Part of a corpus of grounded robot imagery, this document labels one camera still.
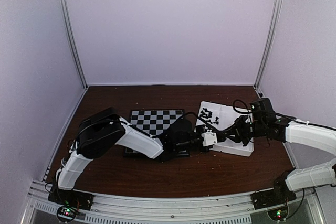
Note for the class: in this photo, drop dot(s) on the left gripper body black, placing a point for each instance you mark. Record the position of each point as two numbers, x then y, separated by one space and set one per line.
187 146

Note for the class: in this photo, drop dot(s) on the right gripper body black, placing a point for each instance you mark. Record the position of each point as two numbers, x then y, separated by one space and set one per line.
251 129

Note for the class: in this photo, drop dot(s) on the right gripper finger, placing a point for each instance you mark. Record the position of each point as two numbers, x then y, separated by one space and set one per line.
238 139
232 130

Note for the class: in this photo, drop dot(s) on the black white chessboard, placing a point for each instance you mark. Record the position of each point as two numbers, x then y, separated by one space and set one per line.
143 130

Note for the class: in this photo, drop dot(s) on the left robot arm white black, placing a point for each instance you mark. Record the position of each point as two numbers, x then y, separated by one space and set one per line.
100 132

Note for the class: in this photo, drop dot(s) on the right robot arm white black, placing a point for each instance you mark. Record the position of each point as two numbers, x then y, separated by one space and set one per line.
311 146

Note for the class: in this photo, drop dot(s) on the black chess pieces upper cluster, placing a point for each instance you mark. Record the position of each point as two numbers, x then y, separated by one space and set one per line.
209 116

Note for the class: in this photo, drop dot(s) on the right controller board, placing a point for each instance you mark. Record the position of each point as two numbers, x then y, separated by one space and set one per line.
278 214

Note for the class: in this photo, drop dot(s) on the controller board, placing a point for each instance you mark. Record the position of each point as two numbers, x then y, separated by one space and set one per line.
66 214
278 214

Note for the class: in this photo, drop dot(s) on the left controller board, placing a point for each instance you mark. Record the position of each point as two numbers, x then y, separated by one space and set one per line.
66 214

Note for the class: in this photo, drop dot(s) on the white plastic tray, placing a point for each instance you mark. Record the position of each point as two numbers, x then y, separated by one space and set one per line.
222 117

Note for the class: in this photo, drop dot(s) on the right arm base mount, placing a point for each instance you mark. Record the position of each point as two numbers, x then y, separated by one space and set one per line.
273 195

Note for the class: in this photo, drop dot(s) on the aluminium front rail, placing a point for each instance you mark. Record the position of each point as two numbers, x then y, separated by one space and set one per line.
236 208

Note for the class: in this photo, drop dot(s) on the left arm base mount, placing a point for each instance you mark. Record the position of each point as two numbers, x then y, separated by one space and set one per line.
70 198

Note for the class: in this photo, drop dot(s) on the right aluminium frame post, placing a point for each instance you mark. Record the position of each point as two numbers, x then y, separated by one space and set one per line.
276 10

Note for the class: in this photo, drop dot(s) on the aluminium frame post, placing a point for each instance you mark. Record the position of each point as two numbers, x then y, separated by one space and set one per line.
276 10
72 43

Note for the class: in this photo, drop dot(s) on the left aluminium frame post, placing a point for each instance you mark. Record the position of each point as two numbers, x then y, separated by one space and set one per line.
72 43

